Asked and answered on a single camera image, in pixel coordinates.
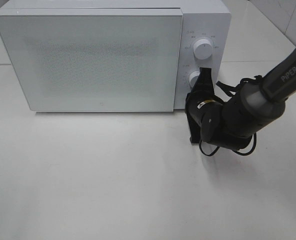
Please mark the white microwave oven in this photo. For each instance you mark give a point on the white microwave oven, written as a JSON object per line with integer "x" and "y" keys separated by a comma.
{"x": 200, "y": 18}

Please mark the white microwave door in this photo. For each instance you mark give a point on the white microwave door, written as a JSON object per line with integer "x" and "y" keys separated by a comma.
{"x": 94, "y": 63}

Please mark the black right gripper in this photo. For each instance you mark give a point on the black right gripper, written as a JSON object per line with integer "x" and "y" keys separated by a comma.
{"x": 198, "y": 101}

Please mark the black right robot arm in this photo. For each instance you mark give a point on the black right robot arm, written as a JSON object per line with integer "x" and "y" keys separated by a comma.
{"x": 253, "y": 104}

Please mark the white microwave knob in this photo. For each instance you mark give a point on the white microwave knob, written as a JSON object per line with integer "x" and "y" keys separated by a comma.
{"x": 203, "y": 48}
{"x": 193, "y": 80}

